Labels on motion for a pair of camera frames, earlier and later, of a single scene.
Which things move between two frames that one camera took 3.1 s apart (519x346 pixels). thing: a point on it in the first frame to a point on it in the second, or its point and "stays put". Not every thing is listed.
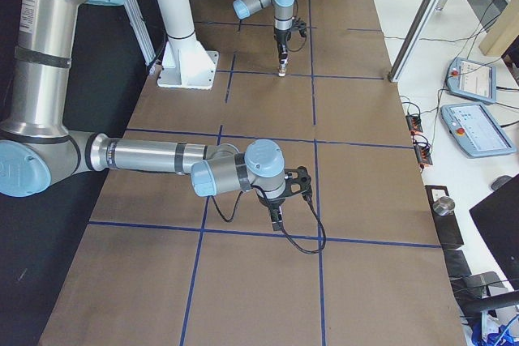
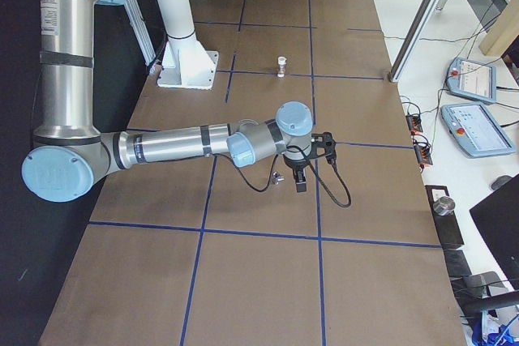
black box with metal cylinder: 446,215 stays put
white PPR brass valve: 282,73 stays put
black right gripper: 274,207 to 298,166
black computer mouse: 500,181 stays put
